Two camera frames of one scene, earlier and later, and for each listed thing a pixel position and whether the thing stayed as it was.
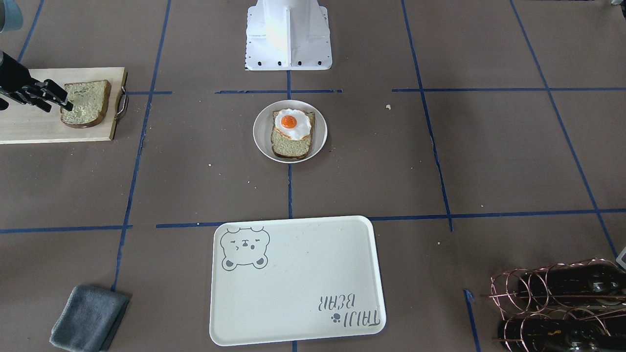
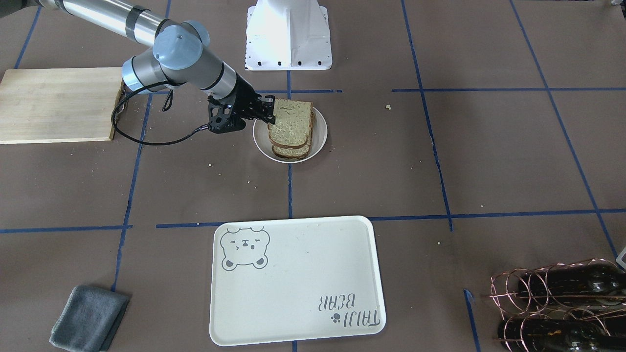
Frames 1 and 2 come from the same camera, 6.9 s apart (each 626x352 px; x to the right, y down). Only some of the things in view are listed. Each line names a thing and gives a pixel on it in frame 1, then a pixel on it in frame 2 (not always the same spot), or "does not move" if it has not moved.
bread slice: x=90 y=100 to x=293 y=124
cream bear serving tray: x=283 y=280 does not move
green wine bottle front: x=529 y=335 does not move
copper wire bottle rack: x=576 y=306 does not move
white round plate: x=288 y=131 does not move
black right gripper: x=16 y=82 to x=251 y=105
